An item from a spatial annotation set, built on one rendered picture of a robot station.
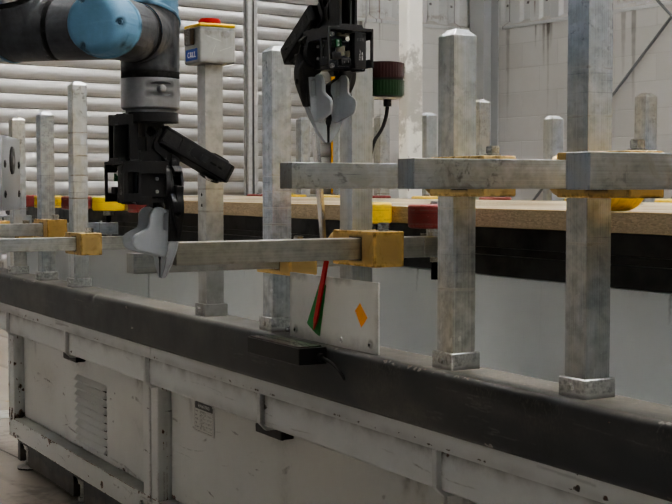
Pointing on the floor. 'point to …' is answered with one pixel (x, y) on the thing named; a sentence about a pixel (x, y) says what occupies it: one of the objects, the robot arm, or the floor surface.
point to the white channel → (412, 148)
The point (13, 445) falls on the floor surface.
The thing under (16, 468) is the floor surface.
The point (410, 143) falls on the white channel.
